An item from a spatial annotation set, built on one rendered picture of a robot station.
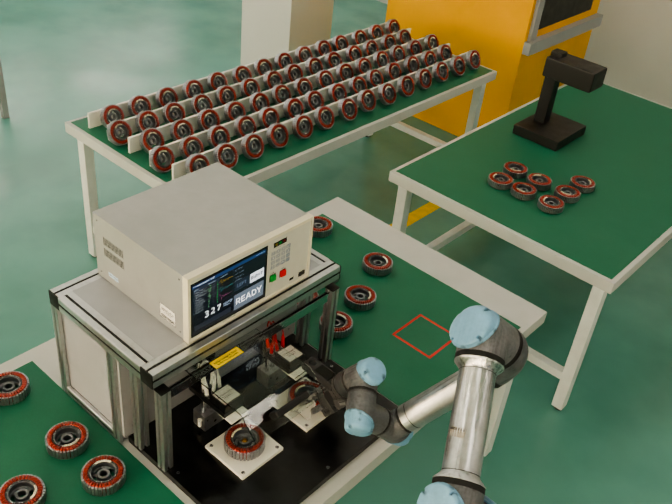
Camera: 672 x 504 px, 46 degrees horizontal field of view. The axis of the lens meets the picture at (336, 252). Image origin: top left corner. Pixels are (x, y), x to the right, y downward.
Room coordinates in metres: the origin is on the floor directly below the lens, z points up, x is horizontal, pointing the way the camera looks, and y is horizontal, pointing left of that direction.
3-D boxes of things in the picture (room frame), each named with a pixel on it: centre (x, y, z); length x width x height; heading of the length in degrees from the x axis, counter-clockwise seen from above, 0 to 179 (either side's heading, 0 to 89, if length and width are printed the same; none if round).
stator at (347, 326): (2.04, -0.03, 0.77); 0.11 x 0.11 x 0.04
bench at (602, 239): (3.55, -1.20, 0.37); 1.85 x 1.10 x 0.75; 142
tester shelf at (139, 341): (1.76, 0.36, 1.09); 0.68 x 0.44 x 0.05; 142
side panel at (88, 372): (1.56, 0.63, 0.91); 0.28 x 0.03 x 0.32; 52
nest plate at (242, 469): (1.47, 0.19, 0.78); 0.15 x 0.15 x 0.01; 52
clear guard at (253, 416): (1.48, 0.19, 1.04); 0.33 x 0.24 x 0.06; 52
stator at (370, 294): (2.20, -0.10, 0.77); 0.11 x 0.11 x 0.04
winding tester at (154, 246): (1.77, 0.36, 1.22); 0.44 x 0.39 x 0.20; 142
